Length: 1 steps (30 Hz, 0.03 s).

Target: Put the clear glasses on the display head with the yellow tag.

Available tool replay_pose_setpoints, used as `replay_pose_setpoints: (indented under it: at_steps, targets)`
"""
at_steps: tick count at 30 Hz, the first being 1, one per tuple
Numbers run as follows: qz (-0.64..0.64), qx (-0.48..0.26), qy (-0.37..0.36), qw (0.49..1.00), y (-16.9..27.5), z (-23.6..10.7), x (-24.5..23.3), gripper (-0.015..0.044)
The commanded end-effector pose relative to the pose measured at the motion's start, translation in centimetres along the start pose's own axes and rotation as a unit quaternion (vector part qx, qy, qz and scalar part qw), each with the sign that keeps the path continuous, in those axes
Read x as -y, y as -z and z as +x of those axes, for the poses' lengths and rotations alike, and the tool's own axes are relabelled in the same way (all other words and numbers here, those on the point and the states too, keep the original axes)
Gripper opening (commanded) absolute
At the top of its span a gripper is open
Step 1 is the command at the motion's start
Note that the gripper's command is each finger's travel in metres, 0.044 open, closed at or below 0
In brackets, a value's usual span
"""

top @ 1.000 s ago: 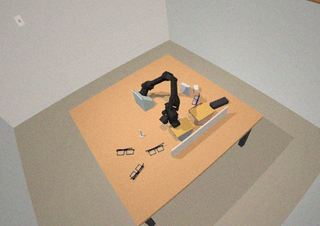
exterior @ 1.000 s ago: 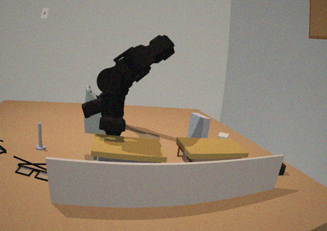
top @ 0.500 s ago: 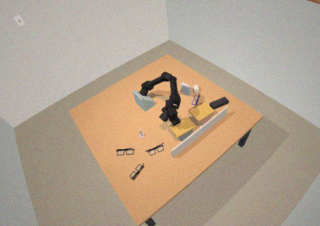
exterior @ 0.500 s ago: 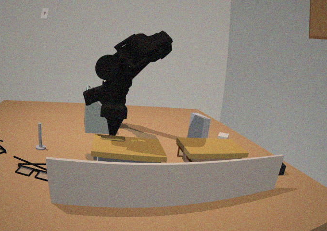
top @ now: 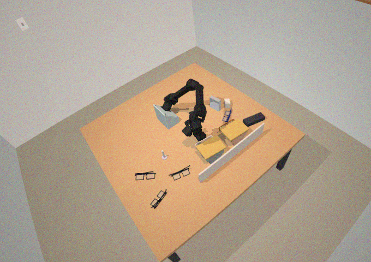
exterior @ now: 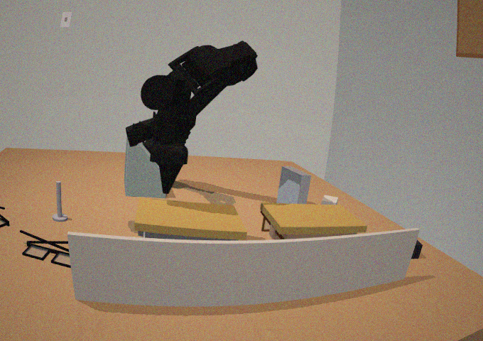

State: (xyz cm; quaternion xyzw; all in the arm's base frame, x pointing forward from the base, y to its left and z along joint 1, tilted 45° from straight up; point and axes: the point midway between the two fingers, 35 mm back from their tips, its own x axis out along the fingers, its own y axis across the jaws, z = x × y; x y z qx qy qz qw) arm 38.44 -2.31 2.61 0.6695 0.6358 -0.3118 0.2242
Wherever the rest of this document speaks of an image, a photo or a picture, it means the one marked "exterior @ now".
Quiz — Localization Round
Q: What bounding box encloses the white curved panel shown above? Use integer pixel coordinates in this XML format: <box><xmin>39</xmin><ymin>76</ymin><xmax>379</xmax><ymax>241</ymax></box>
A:
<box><xmin>67</xmin><ymin>228</ymin><xmax>420</xmax><ymax>307</ymax></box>

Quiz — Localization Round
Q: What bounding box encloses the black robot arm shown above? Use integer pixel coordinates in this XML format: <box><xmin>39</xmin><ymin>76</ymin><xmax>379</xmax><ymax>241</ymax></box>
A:
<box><xmin>126</xmin><ymin>41</ymin><xmax>258</xmax><ymax>153</ymax></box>

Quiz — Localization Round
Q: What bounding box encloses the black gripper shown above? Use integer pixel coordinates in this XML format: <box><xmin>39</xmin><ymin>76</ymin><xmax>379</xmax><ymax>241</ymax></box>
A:
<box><xmin>150</xmin><ymin>107</ymin><xmax>189</xmax><ymax>194</ymax></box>

